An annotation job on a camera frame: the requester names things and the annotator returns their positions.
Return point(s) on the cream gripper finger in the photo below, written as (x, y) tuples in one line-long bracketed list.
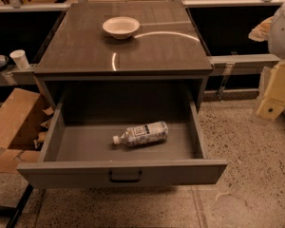
[(271, 99), (261, 32)]

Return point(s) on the dark grey drawer cabinet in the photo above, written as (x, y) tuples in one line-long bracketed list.
[(166, 46)]

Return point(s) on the brown cardboard box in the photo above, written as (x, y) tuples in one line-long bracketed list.
[(25, 117)]

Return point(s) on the clear plastic water bottle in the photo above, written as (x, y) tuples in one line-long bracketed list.
[(143, 134)]

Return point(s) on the white paper cup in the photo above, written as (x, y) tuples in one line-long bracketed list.
[(20, 59)]

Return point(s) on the open grey top drawer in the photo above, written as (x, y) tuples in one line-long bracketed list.
[(79, 152)]

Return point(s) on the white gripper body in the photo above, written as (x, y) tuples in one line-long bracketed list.
[(283, 32)]

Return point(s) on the white ceramic bowl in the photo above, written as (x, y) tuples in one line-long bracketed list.
[(121, 27)]

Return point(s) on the black drawer handle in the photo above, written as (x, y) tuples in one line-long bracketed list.
[(123, 177)]

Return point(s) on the black metal floor frame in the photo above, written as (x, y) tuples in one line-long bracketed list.
[(14, 213)]

